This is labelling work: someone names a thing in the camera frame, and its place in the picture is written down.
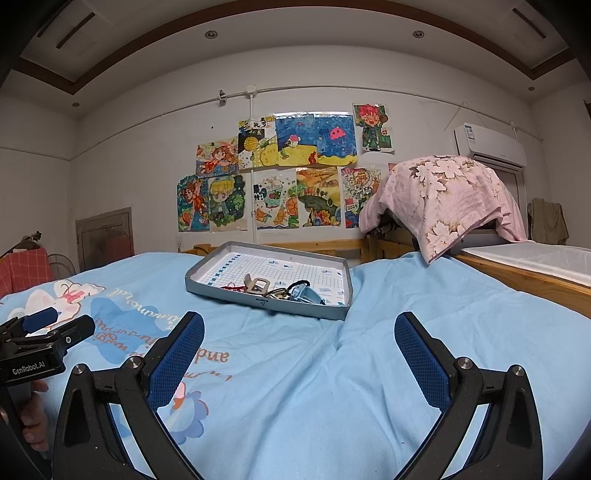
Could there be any grey cardboard tray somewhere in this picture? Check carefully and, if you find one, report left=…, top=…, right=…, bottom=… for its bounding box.
left=185, top=241, right=354, bottom=321

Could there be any wooden bed headboard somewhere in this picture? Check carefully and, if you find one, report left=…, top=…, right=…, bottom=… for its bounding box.
left=181, top=237, right=370, bottom=269

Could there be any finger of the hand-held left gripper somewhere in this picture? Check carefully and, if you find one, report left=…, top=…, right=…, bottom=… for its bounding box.
left=20, top=307, right=61, bottom=335
left=28, top=315, right=96, bottom=358

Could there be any white air conditioner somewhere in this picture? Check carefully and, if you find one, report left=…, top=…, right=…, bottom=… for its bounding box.
left=453, top=122, right=528, bottom=169

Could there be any olive hanging jacket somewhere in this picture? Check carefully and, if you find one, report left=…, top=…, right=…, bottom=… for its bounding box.
left=527, top=198, right=570, bottom=245

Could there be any brown wall cupboard door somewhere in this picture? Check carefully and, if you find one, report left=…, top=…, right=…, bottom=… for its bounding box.
left=75, top=207, right=134, bottom=273

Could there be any blue printed blanket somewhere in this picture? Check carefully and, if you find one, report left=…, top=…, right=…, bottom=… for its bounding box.
left=0, top=249, right=591, bottom=480

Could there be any beige belt buckle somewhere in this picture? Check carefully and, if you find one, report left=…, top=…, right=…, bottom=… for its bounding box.
left=242, top=274, right=274, bottom=295

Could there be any blue-grey small clasp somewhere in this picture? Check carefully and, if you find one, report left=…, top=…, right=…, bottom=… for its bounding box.
left=295, top=285, right=327, bottom=305

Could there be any group of colourful wall drawings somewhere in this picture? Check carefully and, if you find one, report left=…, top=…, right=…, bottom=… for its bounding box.
left=176, top=103, right=396, bottom=232

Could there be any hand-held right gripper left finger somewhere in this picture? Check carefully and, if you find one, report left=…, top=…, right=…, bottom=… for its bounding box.
left=52, top=311, right=206, bottom=480

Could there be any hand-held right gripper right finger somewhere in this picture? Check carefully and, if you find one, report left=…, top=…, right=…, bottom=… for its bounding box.
left=393, top=311, right=546, bottom=480

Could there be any pink floral cloth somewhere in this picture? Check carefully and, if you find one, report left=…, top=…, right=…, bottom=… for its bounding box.
left=359, top=156, right=532, bottom=265

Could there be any person's left hand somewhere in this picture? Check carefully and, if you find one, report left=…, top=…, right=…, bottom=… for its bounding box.
left=19, top=378, right=51, bottom=445

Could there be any wooden bunk frame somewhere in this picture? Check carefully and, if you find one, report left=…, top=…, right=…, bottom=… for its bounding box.
left=365, top=228, right=591, bottom=320

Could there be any white mattress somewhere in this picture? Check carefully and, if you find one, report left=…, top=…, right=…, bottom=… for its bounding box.
left=462, top=242, right=591, bottom=288

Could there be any ceiling air vent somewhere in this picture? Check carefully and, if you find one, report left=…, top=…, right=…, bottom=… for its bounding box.
left=510, top=8, right=548, bottom=40
left=55, top=11, right=98, bottom=50

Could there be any red checkered cloth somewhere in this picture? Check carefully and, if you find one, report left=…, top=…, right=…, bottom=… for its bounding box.
left=0, top=247, right=51, bottom=301

